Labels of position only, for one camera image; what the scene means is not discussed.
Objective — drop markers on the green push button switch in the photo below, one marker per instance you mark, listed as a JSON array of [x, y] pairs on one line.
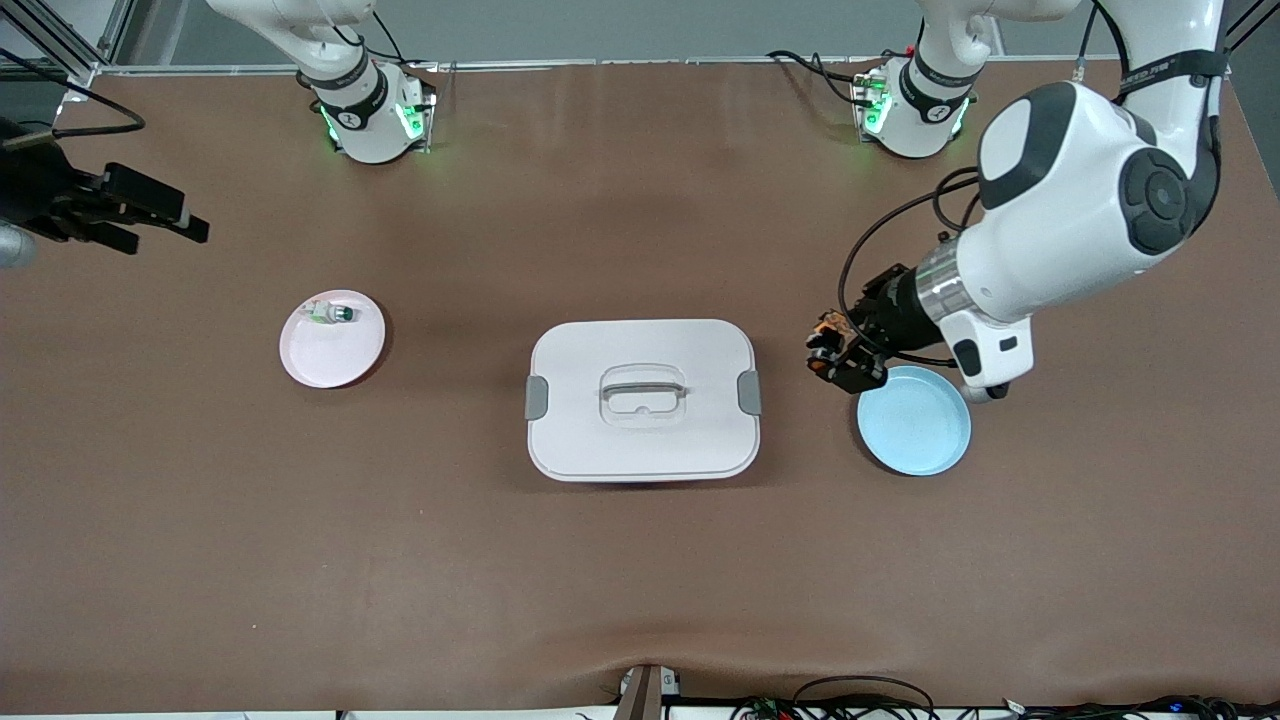
[[335, 314]]

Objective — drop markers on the grey box latch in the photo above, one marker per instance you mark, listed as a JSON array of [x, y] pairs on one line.
[[537, 398], [749, 392]]

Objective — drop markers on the light blue round plate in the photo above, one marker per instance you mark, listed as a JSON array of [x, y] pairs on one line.
[[915, 425]]

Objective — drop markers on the silver table edge rail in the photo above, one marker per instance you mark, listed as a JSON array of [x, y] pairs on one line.
[[520, 65]]

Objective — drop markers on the brown table mat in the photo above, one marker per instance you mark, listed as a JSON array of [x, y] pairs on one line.
[[640, 560]]

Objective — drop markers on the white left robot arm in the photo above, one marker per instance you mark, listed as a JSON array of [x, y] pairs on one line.
[[1070, 220]]

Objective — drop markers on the orange push button switch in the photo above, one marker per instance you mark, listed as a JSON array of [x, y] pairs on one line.
[[830, 323]]

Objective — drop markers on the white round plate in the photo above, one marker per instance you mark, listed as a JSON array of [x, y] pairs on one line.
[[330, 355]]

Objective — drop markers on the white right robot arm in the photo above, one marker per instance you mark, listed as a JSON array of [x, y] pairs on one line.
[[360, 110]]

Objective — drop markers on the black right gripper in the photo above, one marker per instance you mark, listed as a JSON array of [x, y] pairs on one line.
[[38, 192]]

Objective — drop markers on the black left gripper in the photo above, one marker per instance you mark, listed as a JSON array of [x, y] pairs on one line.
[[893, 305]]

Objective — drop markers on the grey metal mount bracket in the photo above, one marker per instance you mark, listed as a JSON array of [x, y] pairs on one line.
[[645, 695]]

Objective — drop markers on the aluminium frame post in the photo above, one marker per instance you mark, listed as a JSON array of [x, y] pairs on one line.
[[75, 75], [1240, 30]]

